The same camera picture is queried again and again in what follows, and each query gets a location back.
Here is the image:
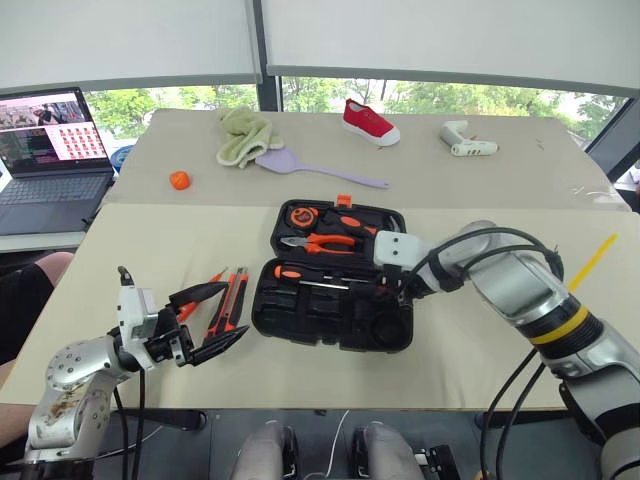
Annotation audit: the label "orange handled pliers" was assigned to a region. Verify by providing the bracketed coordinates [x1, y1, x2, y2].
[279, 232, 372, 257]

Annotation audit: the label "purple silicone spatula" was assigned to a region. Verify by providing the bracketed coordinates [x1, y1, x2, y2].
[254, 149, 392, 191]

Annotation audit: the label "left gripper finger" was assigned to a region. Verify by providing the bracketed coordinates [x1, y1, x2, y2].
[189, 324, 251, 366]
[168, 281, 232, 311]

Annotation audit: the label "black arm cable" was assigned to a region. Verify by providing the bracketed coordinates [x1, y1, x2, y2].
[112, 266, 147, 480]
[397, 227, 569, 480]

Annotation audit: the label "small black box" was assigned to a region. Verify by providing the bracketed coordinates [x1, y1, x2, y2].
[413, 443, 463, 480]

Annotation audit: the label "blue round disc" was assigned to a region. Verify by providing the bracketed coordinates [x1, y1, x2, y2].
[110, 145, 136, 175]

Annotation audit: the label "grey rounded shape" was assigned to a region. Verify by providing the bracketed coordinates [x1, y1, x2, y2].
[352, 421, 424, 480]
[230, 421, 299, 480]

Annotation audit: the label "orange black tape measure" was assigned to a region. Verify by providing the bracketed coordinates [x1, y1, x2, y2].
[287, 205, 322, 232]

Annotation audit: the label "dark grey laptop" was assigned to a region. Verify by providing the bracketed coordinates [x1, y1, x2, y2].
[0, 86, 117, 237]

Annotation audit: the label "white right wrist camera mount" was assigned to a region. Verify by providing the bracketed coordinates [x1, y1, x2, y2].
[372, 230, 432, 269]

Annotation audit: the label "thin white cable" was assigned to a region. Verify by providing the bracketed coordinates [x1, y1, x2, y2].
[322, 408, 352, 479]

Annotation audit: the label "long orange black screwdriver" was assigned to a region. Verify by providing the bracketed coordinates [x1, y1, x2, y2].
[272, 265, 352, 292]

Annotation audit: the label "white handheld device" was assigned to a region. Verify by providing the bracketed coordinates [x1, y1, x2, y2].
[439, 120, 500, 158]

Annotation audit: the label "light green towel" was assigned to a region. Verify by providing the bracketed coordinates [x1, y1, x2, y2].
[215, 106, 287, 170]

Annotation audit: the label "grey window pillar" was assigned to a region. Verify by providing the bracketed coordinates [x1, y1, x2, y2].
[244, 0, 285, 114]

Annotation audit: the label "red canvas shoe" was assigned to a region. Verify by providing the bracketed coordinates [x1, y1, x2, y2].
[341, 98, 402, 148]

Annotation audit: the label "black plastic tool case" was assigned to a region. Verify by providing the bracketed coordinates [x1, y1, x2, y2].
[249, 194, 416, 354]

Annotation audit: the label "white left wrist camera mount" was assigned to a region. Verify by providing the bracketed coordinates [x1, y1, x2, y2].
[115, 285, 162, 354]

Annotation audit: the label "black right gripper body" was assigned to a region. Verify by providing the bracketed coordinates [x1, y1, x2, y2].
[370, 263, 417, 302]

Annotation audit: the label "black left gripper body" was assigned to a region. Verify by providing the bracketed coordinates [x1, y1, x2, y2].
[142, 303, 197, 369]

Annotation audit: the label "white roller blind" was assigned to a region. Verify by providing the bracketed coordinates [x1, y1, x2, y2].
[259, 0, 640, 95]
[0, 0, 264, 94]

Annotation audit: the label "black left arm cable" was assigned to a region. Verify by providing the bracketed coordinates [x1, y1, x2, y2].
[112, 266, 147, 480]

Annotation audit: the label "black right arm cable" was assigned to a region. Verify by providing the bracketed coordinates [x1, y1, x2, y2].
[397, 227, 569, 480]

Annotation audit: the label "orange black utility knife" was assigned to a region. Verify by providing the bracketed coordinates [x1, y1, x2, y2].
[204, 266, 250, 342]

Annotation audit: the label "stubby orange black screwdriver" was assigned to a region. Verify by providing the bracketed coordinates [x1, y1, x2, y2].
[324, 211, 379, 237]

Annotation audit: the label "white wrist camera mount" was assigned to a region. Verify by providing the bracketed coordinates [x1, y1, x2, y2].
[115, 285, 162, 354]
[372, 230, 432, 269]

